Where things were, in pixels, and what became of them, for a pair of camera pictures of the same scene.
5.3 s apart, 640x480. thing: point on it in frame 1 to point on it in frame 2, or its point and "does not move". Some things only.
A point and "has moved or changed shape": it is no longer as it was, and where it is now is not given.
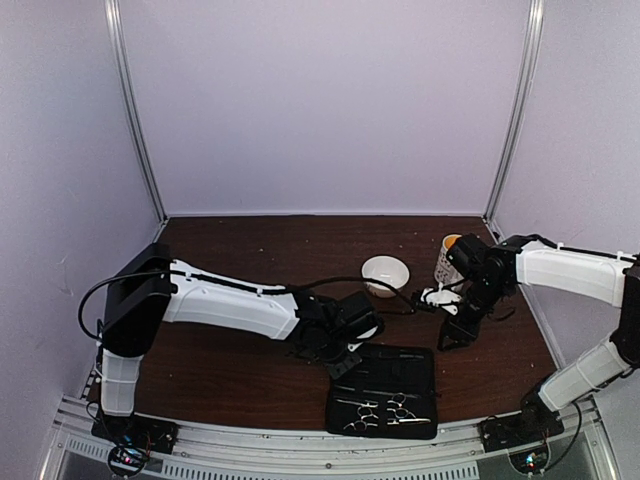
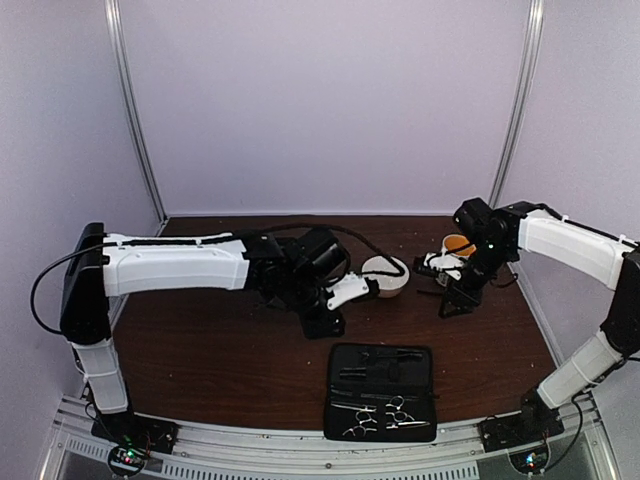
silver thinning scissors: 365,411 has moved or changed shape
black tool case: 391,394 does not move
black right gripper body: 471,328 to 462,294
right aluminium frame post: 528,90 does not move
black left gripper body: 338,368 to 313,327
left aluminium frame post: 113,15 does not move
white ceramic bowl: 388,269 does not move
